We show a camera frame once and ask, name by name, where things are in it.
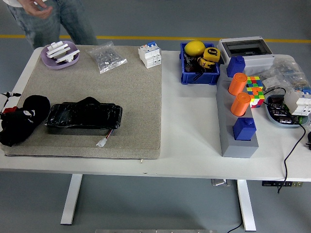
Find person's right hand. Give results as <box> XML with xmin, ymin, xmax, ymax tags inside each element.
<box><xmin>24</xmin><ymin>0</ymin><xmax>53</xmax><ymax>20</ymax></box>

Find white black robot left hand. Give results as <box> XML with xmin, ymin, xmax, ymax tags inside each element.
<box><xmin>0</xmin><ymin>91</ymin><xmax>36</xmax><ymax>124</ymax></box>

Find black rag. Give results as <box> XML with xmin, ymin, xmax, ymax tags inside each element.
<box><xmin>0</xmin><ymin>95</ymin><xmax>51</xmax><ymax>148</ymax></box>

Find black desk control panel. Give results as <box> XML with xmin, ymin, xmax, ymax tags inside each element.
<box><xmin>261</xmin><ymin>181</ymin><xmax>304</xmax><ymax>187</ymax></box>

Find person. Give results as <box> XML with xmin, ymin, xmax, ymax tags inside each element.
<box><xmin>2</xmin><ymin>0</ymin><xmax>99</xmax><ymax>49</ymax></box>

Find stack of white plastic strips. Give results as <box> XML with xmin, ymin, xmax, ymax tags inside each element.
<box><xmin>46</xmin><ymin>41</ymin><xmax>71</xmax><ymax>59</ymax></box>

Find purple tray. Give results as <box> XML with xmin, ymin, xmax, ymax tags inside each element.
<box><xmin>40</xmin><ymin>40</ymin><xmax>81</xmax><ymax>70</ymax></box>

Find clear bag of screws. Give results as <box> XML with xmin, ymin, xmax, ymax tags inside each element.
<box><xmin>86</xmin><ymin>41</ymin><xmax>128</xmax><ymax>75</ymax></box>

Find grey-brown mat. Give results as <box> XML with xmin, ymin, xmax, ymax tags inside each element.
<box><xmin>4</xmin><ymin>45</ymin><xmax>163</xmax><ymax>160</ymax></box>

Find white table leg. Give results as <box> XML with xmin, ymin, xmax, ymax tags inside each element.
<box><xmin>237</xmin><ymin>179</ymin><xmax>257</xmax><ymax>232</ymax></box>
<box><xmin>60</xmin><ymin>174</ymin><xmax>83</xmax><ymax>225</ymax></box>

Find dark brown tool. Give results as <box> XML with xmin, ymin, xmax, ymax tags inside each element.
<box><xmin>183</xmin><ymin>53</ymin><xmax>199</xmax><ymax>73</ymax></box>

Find yellow ball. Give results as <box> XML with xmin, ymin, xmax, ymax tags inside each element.
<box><xmin>184</xmin><ymin>40</ymin><xmax>206</xmax><ymax>57</ymax></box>

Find blue plastic bin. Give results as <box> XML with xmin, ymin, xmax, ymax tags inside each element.
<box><xmin>179</xmin><ymin>42</ymin><xmax>221</xmax><ymax>85</ymax></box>

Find small yellow black tape measure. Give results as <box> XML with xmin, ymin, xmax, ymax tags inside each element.
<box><xmin>197</xmin><ymin>57</ymin><xmax>216</xmax><ymax>71</ymax></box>

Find blue block with knob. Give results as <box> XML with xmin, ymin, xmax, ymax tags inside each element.
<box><xmin>226</xmin><ymin>55</ymin><xmax>246</xmax><ymax>78</ymax></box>
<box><xmin>232</xmin><ymin>117</ymin><xmax>257</xmax><ymax>141</ymax></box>

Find orange cylinder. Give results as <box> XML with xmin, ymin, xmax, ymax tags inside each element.
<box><xmin>230</xmin><ymin>92</ymin><xmax>251</xmax><ymax>117</ymax></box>
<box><xmin>227</xmin><ymin>72</ymin><xmax>248</xmax><ymax>96</ymax></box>

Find colourful puzzle cube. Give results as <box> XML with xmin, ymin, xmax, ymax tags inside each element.
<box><xmin>245</xmin><ymin>76</ymin><xmax>265</xmax><ymax>109</ymax></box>

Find grey block holder base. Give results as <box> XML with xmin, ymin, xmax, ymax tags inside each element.
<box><xmin>215</xmin><ymin>70</ymin><xmax>259</xmax><ymax>158</ymax></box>

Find small clear bag white label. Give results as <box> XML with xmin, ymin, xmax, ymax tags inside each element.
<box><xmin>261</xmin><ymin>76</ymin><xmax>283</xmax><ymax>92</ymax></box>

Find dark capacitors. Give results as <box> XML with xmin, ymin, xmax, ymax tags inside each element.
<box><xmin>269</xmin><ymin>96</ymin><xmax>296</xmax><ymax>124</ymax></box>

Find large clear bag of parts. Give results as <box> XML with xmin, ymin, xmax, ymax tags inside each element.
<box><xmin>245</xmin><ymin>54</ymin><xmax>308</xmax><ymax>98</ymax></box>

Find light blue tray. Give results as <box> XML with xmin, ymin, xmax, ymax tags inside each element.
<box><xmin>264</xmin><ymin>94</ymin><xmax>309</xmax><ymax>129</ymax></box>

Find white plastic bracket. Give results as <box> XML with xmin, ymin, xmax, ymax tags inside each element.
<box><xmin>55</xmin><ymin>50</ymin><xmax>80</xmax><ymax>64</ymax></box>

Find white plug with red wires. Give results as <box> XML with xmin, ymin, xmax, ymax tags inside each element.
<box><xmin>96</xmin><ymin>128</ymin><xmax>115</xmax><ymax>148</ymax></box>

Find white circuit breaker blue switch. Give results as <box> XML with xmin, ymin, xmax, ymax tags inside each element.
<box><xmin>283</xmin><ymin>87</ymin><xmax>311</xmax><ymax>116</ymax></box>
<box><xmin>138</xmin><ymin>41</ymin><xmax>162</xmax><ymax>69</ymax></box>

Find grey white electrical enclosure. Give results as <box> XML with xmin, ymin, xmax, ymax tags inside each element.
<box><xmin>216</xmin><ymin>36</ymin><xmax>276</xmax><ymax>73</ymax></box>

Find metal bracket under table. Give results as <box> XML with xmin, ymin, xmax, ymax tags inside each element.
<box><xmin>210</xmin><ymin>179</ymin><xmax>231</xmax><ymax>187</ymax></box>

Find black floor cable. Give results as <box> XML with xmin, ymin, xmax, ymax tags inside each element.
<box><xmin>227</xmin><ymin>219</ymin><xmax>245</xmax><ymax>233</ymax></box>

